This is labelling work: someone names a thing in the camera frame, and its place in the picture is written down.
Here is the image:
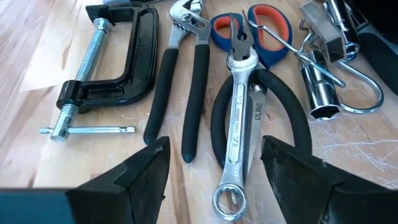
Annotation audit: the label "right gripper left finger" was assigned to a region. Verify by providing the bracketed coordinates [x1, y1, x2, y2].
[66, 136, 172, 224]

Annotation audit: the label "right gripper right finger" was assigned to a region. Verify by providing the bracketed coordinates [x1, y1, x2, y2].
[261, 135, 398, 224]

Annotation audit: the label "curved silver peg hook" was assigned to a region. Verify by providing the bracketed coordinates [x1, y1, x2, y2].
[337, 58, 385, 114]

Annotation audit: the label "black C-clamp silver screw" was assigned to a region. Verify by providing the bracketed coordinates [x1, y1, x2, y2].
[39, 2, 160, 143]

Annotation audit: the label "straight silver peg hook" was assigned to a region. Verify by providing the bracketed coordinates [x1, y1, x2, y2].
[248, 19, 346, 88]

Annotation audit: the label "chrome deep socket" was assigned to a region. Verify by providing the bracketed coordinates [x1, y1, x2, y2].
[300, 51, 343, 121]

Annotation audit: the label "blue orange scissors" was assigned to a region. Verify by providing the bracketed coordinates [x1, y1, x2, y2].
[210, 3, 293, 184]

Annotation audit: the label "silver combination wrench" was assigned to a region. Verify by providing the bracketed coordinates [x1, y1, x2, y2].
[212, 46, 259, 222]

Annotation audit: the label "long-nose pliers black handles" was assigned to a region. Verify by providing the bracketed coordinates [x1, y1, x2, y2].
[210, 11, 313, 170]

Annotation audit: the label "groove-joint pliers black handles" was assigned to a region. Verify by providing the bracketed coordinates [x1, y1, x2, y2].
[142, 0, 212, 164]

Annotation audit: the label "black grey tool handle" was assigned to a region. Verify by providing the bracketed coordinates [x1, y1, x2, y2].
[357, 23, 398, 96]

